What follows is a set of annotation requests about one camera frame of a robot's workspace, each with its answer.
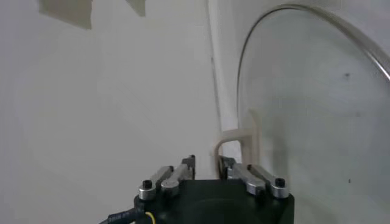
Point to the round glass pot lid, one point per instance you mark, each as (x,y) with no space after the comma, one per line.
(304,106)

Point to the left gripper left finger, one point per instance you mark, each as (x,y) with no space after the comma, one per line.
(173,179)

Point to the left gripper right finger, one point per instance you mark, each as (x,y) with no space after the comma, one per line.
(253,179)

